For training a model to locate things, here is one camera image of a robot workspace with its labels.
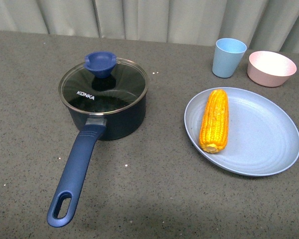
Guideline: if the glass lid blue knob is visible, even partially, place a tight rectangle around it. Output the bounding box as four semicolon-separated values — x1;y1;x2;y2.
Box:
58;51;148;116

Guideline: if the yellow corn cob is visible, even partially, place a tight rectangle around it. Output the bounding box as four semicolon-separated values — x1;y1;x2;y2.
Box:
198;89;229;153

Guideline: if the dark blue saucepan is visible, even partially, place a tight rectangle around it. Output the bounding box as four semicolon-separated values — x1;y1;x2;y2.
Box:
46;57;149;228

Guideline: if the light blue cup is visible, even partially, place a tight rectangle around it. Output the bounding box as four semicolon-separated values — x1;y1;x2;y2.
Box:
212;38;247;78

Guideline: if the light blue plate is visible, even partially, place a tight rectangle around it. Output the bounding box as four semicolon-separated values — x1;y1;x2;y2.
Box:
184;87;299;177

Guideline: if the pink bowl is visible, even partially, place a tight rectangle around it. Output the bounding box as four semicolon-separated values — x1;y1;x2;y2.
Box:
247;51;297;88

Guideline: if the white pleated curtain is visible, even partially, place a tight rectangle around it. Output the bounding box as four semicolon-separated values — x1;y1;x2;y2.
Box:
0;0;299;53

